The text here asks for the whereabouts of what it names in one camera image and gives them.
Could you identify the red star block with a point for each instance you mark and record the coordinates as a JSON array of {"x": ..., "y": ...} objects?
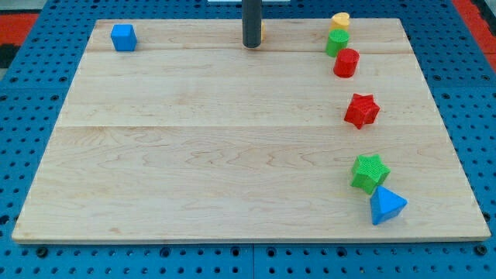
[{"x": 362, "y": 110}]

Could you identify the green star block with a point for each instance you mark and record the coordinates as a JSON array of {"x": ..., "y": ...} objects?
[{"x": 368, "y": 172}]

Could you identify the light wooden board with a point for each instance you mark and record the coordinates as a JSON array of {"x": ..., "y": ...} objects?
[{"x": 192, "y": 138}]

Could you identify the yellow block behind rod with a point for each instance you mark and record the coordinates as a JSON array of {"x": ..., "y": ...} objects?
[{"x": 262, "y": 31}]

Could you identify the red cylinder block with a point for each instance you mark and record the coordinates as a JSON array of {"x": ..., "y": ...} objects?
[{"x": 346, "y": 63}]

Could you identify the green cylinder block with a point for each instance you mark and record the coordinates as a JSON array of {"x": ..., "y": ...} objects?
[{"x": 337, "y": 40}]

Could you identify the yellow heart block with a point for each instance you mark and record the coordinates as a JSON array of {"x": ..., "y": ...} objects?
[{"x": 340, "y": 20}]

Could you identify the blue triangle block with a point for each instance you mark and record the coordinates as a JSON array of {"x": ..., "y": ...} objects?
[{"x": 385, "y": 205}]

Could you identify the blue cube block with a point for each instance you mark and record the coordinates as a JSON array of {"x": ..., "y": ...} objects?
[{"x": 123, "y": 37}]

